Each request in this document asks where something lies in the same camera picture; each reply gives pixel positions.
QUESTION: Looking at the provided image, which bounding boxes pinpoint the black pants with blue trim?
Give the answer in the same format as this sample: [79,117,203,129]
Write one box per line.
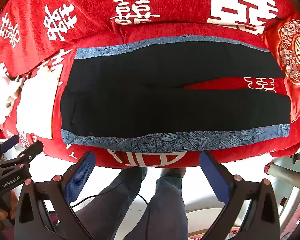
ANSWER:
[61,35,291,153]

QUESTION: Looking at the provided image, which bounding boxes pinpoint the red embroidered satin cushion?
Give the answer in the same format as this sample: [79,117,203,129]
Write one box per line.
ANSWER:
[261,14,300,122]

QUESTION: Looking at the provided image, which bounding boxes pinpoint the person's left hand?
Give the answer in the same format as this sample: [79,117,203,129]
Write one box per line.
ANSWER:
[0,190,18,230]

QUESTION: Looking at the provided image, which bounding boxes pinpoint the red sofa with white characters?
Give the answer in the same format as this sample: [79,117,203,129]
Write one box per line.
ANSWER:
[0,0,300,168]

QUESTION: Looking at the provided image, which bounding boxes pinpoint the person's right leg in jeans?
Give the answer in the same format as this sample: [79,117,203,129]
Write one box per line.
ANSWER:
[122,167,187,240]

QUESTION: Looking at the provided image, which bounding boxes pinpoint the white cat print cushion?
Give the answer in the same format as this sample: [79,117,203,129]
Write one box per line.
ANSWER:
[0,62,63,139]

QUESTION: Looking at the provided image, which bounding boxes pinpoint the glass side table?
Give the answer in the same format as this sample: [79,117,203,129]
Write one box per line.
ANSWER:
[264,152,300,239]

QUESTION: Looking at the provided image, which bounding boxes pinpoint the black cable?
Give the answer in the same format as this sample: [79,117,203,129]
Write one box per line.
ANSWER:
[70,179,151,240]

